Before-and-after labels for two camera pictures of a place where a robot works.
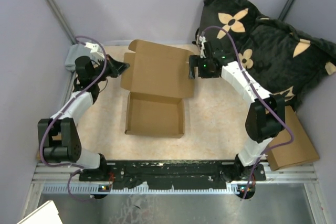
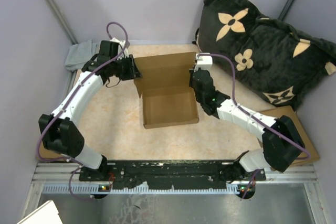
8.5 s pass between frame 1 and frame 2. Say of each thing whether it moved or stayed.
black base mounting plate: stayed
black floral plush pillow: stayed
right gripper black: moved
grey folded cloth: stayed
